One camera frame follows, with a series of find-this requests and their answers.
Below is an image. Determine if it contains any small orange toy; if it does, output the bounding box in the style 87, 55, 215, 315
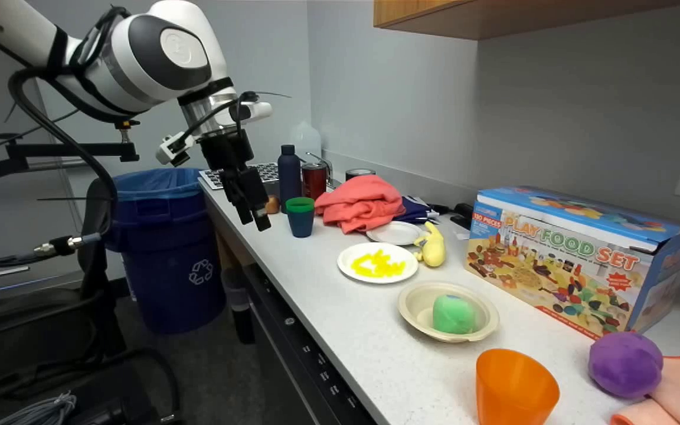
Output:
264, 196, 282, 214

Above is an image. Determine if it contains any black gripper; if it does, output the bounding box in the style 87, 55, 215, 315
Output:
202, 129, 273, 232

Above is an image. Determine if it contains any green toy fruit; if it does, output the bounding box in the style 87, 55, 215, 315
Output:
433, 296, 476, 332

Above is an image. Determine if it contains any white plate with yellow food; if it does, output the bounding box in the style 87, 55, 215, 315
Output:
335, 244, 418, 286

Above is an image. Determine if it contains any purple toy ball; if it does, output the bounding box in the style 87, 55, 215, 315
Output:
589, 332, 665, 400

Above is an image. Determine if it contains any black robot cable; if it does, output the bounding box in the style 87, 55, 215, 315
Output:
0, 69, 122, 270

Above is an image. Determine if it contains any dark red cup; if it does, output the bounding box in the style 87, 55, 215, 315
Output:
302, 166, 327, 199

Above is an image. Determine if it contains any play food set box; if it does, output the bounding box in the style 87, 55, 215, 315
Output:
466, 186, 680, 337

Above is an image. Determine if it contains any dark blue bottle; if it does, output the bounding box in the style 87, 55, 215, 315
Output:
280, 143, 302, 201

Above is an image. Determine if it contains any blue cup green rim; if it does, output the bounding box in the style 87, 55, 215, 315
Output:
287, 196, 315, 238

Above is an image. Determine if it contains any red cloth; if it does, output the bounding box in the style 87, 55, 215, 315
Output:
315, 174, 404, 234

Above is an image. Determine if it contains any orange plastic cup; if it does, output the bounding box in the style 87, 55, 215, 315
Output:
476, 350, 560, 425

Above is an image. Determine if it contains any beige plate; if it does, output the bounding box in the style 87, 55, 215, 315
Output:
398, 283, 501, 343

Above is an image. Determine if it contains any yellow toy banana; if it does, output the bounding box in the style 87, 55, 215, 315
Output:
416, 221, 447, 270

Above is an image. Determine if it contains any wooden cabinet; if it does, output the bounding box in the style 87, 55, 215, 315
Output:
373, 0, 680, 39

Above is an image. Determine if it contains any blue recycling bin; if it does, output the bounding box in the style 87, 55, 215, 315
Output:
106, 168, 227, 335

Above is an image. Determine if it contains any laptop keyboard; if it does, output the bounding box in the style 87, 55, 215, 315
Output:
198, 169, 224, 192

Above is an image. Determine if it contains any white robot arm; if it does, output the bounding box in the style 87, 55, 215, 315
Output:
0, 0, 273, 228

